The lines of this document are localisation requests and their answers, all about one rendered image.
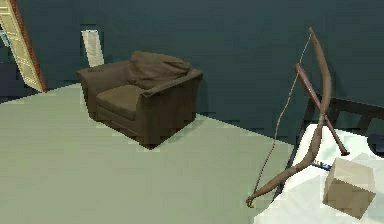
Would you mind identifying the brown armchair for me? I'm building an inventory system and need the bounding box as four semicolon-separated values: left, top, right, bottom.
75;50;204;150

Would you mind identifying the red-brown baseball bat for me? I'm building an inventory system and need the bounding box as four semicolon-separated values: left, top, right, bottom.
293;63;350;157

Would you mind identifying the brown wooden bow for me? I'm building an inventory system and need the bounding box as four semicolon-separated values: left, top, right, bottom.
245;27;333;209

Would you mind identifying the small blue pen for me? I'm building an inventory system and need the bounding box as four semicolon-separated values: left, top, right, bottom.
312;161;332;170

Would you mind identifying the tan cardboard box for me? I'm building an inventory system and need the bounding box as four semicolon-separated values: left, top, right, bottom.
321;157;377;220

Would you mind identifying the cream room door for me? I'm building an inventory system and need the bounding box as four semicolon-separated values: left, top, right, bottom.
0;0;49;94

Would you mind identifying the dark blue pillow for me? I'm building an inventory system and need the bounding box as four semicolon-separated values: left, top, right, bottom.
367;133;384;158

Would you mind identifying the pale framed wall picture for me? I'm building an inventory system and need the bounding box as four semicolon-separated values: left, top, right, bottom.
80;29;105;68

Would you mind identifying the white bed with dark frame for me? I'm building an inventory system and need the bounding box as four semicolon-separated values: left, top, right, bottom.
253;96;384;224

